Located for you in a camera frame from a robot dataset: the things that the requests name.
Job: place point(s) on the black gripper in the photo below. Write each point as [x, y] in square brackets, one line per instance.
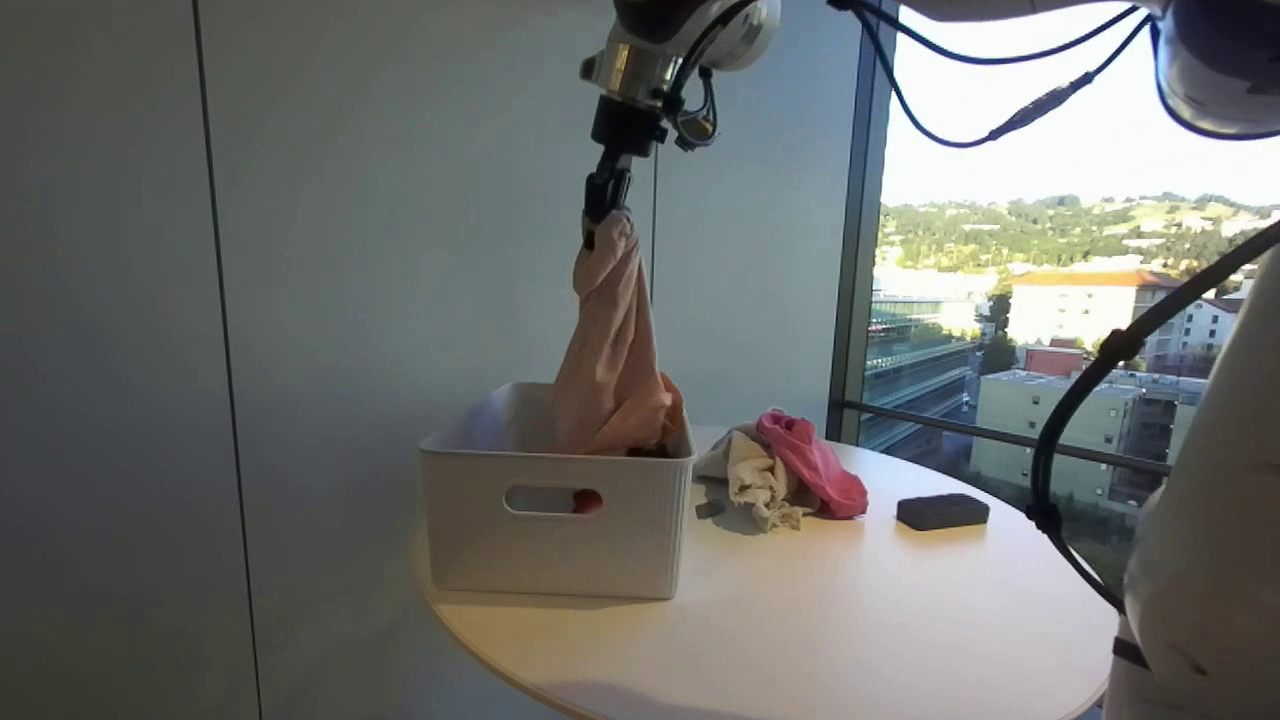
[627, 134]

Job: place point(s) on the peach cloth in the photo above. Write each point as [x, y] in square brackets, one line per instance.
[619, 360]

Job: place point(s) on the cream knitted cloth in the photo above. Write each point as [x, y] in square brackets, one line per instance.
[755, 485]

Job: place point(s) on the pink cloth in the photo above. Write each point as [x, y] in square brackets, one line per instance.
[821, 473]

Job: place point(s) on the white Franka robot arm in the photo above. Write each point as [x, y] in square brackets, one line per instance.
[1202, 563]

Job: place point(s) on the white plastic basket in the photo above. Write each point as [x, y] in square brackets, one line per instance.
[563, 532]

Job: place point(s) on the dark window railing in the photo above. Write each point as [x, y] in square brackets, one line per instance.
[985, 435]

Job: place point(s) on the black rectangular block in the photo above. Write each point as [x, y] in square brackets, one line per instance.
[941, 509]

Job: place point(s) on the dark window frame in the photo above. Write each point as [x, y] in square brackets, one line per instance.
[860, 200]

